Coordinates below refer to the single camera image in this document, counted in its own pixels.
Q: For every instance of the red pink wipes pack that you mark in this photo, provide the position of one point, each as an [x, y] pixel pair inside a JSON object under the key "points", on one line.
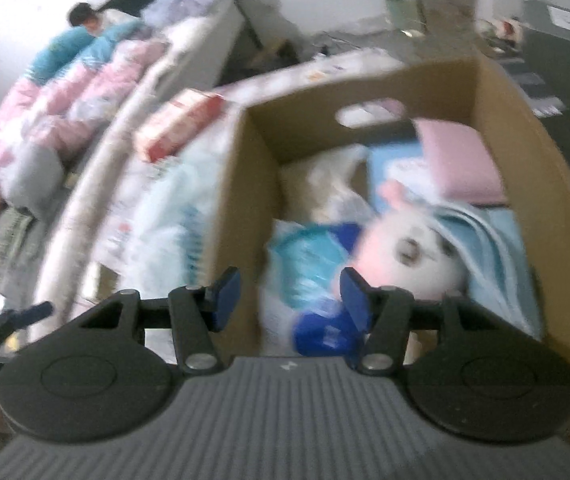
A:
{"points": [[180, 122]]}

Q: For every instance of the white plastic bag blue print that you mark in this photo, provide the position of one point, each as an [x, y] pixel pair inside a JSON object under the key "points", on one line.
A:
{"points": [[165, 220]]}

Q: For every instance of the pink pad pack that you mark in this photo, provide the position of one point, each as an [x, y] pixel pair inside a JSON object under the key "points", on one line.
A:
{"points": [[460, 160]]}

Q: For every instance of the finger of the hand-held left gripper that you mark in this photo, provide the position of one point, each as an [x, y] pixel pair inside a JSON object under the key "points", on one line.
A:
{"points": [[20, 317]]}

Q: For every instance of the grey pillow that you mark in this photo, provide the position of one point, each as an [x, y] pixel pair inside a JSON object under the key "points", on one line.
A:
{"points": [[35, 175]]}

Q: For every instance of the grey printed blanket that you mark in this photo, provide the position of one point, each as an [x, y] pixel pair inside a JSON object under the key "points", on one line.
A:
{"points": [[7, 245]]}

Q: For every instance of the clear plastic bag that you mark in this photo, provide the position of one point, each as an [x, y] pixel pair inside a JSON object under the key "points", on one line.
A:
{"points": [[325, 185]]}

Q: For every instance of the white blue diaper packet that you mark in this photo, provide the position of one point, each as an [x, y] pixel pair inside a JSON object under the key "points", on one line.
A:
{"points": [[305, 270]]}

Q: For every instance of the white pink plush toy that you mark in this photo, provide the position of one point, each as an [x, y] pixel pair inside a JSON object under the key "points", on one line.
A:
{"points": [[415, 250]]}

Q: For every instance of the brown cardboard box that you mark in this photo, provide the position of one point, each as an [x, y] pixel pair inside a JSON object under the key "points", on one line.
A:
{"points": [[540, 160]]}

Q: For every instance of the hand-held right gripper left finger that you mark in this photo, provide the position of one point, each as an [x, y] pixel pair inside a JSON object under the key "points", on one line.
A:
{"points": [[226, 300]]}

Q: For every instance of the pink patterned quilt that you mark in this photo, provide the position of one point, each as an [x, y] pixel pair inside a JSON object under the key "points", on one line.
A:
{"points": [[65, 95]]}

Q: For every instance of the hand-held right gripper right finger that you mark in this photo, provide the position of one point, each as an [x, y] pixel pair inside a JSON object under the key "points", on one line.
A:
{"points": [[357, 300]]}

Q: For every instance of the light blue packet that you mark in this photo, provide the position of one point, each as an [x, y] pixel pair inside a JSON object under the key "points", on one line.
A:
{"points": [[390, 170]]}

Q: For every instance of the light blue towel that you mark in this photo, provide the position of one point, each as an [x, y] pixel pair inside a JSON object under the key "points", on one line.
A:
{"points": [[500, 260]]}

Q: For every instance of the grey bedside cabinet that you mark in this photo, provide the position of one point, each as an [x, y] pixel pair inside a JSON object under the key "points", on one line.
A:
{"points": [[275, 30]]}

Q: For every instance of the white quilted mattress pad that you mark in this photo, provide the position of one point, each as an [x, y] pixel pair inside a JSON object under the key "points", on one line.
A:
{"points": [[90, 185]]}

